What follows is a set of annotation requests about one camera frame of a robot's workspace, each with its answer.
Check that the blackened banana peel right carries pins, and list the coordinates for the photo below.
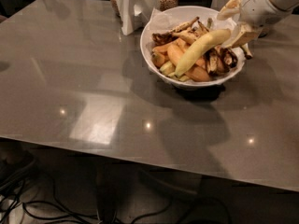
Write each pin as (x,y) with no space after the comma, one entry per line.
(220,61)

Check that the white paper bowl liner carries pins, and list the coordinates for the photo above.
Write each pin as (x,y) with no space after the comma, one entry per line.
(166,20)

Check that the yellow banana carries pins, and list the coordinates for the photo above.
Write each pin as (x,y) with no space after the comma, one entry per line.
(210,40)

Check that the blackened banana peel top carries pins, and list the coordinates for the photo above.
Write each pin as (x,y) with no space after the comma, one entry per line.
(188,31)

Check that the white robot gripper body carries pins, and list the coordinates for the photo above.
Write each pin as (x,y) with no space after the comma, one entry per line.
(255,4)

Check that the pale green vegetable piece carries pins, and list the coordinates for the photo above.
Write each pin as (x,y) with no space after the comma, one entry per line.
(168,70)

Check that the white bowl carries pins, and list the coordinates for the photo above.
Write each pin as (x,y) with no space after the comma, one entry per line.
(146,46)

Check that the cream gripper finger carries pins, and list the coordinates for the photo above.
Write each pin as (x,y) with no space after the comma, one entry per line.
(242,34)
(230,10)

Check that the blackened banana peel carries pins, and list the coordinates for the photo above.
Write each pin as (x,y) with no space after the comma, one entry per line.
(220,61)
(188,31)

